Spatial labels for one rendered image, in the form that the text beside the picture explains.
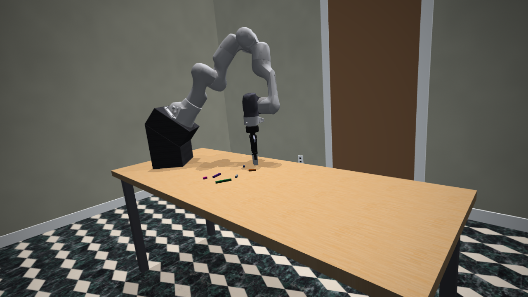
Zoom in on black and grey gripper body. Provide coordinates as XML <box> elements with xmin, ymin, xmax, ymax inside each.
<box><xmin>246</xmin><ymin>125</ymin><xmax>259</xmax><ymax>139</ymax></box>

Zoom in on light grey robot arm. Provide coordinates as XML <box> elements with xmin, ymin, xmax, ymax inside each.
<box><xmin>164</xmin><ymin>27</ymin><xmax>280</xmax><ymax>127</ymax></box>

